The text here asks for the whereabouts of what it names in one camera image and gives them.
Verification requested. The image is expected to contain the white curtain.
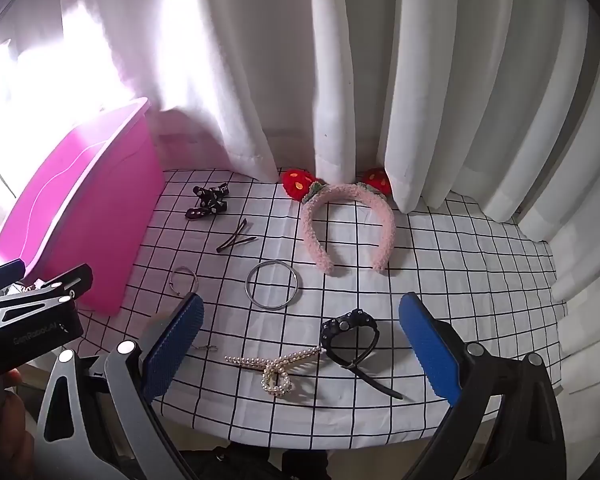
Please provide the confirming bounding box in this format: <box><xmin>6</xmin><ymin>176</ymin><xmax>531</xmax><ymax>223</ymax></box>
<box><xmin>0</xmin><ymin>0</ymin><xmax>600</xmax><ymax>306</ymax></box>

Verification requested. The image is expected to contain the black and white checked cloth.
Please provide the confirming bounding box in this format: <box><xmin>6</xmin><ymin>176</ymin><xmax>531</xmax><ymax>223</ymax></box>
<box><xmin>75</xmin><ymin>167</ymin><xmax>567</xmax><ymax>461</ymax></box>

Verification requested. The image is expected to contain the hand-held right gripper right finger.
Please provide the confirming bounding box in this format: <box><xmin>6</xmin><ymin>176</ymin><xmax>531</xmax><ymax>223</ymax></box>
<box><xmin>398</xmin><ymin>291</ymin><xmax>567</xmax><ymax>480</ymax></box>

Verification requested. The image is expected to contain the pearl hair clip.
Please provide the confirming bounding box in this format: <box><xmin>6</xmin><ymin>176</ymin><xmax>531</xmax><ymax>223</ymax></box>
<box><xmin>224</xmin><ymin>345</ymin><xmax>325</xmax><ymax>399</ymax></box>

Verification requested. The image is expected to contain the black wristwatch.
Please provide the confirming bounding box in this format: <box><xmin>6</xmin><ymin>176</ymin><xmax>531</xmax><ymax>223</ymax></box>
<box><xmin>320</xmin><ymin>309</ymin><xmax>405</xmax><ymax>401</ymax></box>

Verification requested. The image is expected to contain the small thin ring bracelet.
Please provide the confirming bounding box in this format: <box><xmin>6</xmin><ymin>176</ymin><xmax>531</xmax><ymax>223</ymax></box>
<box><xmin>168</xmin><ymin>265</ymin><xmax>199</xmax><ymax>294</ymax></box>

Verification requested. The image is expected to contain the pink plastic bin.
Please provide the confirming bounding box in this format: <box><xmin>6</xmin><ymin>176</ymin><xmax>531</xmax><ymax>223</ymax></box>
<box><xmin>0</xmin><ymin>97</ymin><xmax>164</xmax><ymax>317</ymax></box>

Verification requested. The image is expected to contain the silver bangle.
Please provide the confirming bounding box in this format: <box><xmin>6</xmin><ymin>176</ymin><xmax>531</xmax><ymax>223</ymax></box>
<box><xmin>245</xmin><ymin>260</ymin><xmax>301</xmax><ymax>310</ymax></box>

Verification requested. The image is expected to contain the person's left hand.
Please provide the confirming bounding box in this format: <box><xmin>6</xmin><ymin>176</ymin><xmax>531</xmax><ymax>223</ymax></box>
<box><xmin>0</xmin><ymin>367</ymin><xmax>37</xmax><ymax>480</ymax></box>

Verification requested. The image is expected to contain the black dotted bow hair clip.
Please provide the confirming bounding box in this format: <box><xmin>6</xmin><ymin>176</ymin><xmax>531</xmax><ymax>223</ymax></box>
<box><xmin>184</xmin><ymin>183</ymin><xmax>230</xmax><ymax>220</ymax></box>

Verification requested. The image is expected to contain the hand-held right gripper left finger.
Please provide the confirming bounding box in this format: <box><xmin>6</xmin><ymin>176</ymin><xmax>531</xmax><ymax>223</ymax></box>
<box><xmin>34</xmin><ymin>291</ymin><xmax>206</xmax><ymax>480</ymax></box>

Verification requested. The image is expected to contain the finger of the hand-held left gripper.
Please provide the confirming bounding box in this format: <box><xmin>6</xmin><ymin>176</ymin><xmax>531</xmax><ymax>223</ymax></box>
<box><xmin>0</xmin><ymin>258</ymin><xmax>26</xmax><ymax>294</ymax></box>
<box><xmin>0</xmin><ymin>264</ymin><xmax>94</xmax><ymax>318</ymax></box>

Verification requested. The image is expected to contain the pink fluffy strawberry headband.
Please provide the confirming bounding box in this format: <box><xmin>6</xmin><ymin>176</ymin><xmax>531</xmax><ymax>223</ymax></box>
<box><xmin>281</xmin><ymin>165</ymin><xmax>399</xmax><ymax>276</ymax></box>

